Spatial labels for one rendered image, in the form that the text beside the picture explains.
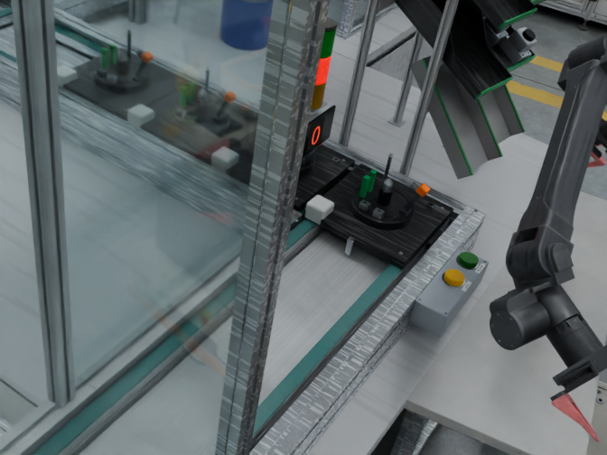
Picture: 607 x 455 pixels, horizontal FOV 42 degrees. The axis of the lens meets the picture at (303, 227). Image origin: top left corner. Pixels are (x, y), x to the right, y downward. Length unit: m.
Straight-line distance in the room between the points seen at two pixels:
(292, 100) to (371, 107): 1.69
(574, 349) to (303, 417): 0.43
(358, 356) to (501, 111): 0.88
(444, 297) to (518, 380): 0.21
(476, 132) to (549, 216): 0.78
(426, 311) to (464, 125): 0.54
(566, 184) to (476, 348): 0.52
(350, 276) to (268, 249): 0.93
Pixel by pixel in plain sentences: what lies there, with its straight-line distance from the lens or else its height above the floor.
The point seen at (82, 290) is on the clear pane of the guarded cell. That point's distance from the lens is 0.49.
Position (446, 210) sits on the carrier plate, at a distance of 1.74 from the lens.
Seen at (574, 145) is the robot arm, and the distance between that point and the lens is 1.24.
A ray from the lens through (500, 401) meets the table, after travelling 1.54.
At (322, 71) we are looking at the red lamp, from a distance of 1.37.
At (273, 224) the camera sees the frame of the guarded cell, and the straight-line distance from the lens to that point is 0.64.
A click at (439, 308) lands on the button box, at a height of 0.96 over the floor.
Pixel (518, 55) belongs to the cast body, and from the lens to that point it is 1.89.
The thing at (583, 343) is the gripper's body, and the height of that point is 1.24.
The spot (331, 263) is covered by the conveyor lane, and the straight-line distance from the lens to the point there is 1.61.
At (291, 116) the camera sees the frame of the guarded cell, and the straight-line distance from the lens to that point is 0.59.
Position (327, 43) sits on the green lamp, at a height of 1.39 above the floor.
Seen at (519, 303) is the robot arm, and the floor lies 1.27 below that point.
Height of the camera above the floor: 1.97
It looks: 39 degrees down
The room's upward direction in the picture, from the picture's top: 11 degrees clockwise
